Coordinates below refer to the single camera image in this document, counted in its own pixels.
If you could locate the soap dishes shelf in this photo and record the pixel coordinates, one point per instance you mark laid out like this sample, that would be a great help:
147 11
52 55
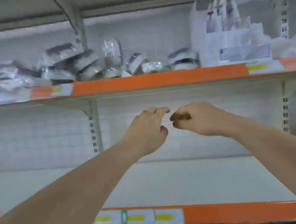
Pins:
63 58

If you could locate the orange metal store shelving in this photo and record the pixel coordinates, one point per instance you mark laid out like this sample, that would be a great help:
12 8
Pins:
161 79

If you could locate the yellow shelf price label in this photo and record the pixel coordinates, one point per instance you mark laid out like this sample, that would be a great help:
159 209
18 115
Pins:
140 217
62 89
169 216
107 219
263 66

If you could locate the clear plastic bag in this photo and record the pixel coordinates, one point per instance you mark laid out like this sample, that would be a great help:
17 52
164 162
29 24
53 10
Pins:
285 43

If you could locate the person's left hand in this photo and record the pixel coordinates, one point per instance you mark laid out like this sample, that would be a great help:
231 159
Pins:
144 133

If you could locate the person's right forearm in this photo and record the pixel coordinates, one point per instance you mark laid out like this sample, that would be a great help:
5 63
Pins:
277 152

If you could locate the person's right hand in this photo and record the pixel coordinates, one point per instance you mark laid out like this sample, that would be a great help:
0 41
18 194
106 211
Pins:
204 119

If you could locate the clear acrylic tray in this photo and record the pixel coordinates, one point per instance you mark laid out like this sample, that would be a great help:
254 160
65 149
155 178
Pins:
245 53

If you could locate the white pen organizer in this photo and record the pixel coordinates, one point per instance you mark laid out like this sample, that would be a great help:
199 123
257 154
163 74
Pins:
206 36

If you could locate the person's left forearm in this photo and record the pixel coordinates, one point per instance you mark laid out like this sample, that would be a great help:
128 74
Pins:
63 202

